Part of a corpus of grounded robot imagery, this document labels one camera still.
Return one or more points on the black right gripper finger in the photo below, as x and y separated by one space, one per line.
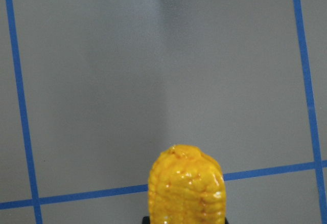
146 220

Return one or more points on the yellow corn cob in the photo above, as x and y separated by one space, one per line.
186 185

